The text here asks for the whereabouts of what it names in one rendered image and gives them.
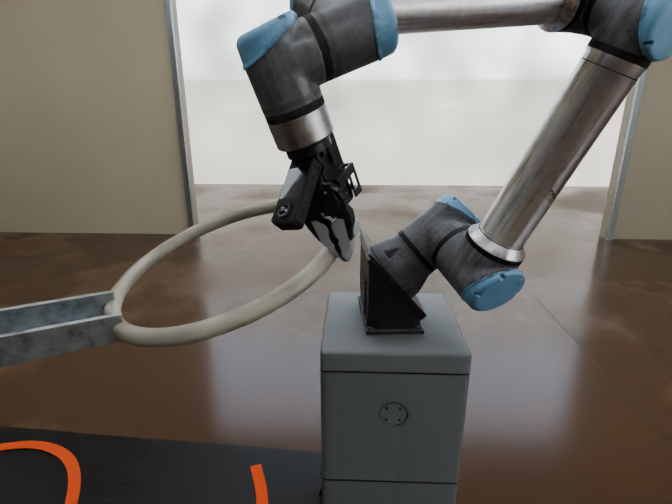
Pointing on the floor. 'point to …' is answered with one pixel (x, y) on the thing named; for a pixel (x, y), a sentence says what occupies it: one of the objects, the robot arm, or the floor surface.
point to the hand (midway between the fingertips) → (343, 257)
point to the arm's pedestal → (391, 407)
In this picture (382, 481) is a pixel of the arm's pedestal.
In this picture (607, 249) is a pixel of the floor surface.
